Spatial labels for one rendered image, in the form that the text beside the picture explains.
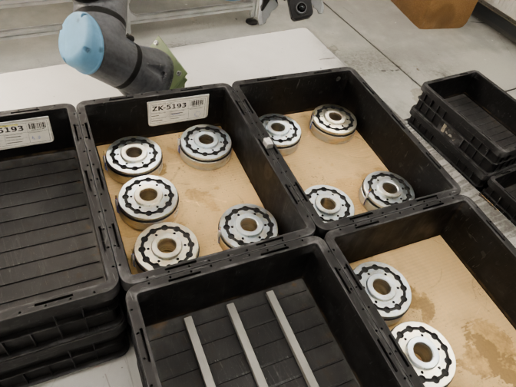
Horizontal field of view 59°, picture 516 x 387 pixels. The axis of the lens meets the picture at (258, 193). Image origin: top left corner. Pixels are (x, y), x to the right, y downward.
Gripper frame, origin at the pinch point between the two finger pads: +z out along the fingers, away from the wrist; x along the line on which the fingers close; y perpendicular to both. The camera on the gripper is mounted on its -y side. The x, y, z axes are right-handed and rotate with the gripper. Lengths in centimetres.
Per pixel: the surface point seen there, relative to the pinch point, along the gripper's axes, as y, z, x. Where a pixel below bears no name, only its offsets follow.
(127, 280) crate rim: -60, -30, 33
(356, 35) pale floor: 117, 171, -66
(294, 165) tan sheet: -37.3, -2.3, 6.4
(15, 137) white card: -29, -20, 55
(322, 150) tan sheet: -33.6, 1.2, -0.4
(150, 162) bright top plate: -36, -13, 33
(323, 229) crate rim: -56, -20, 5
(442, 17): 130, 185, -133
